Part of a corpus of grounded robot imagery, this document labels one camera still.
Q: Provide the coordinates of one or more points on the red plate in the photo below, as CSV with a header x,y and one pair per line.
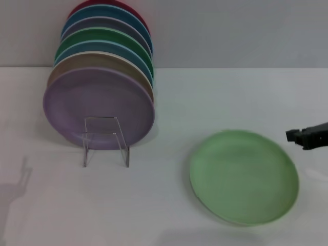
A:
x,y
87,3

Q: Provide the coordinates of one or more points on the dark green plate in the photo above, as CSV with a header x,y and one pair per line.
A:
x,y
97,34

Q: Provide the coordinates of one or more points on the light green plate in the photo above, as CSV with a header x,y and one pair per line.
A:
x,y
243,179

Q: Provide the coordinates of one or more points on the teal blue plate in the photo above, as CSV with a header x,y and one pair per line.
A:
x,y
102,11

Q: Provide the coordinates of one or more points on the grey lavender plate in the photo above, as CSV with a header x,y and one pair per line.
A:
x,y
102,22

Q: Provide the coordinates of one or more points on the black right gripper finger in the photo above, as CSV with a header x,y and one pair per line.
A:
x,y
312,144
311,133

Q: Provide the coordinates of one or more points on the tan plate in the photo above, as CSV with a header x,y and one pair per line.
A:
x,y
89,61

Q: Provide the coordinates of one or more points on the light blue plate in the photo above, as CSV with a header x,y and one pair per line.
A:
x,y
102,47

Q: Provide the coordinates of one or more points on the purple plate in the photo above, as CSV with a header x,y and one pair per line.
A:
x,y
97,102

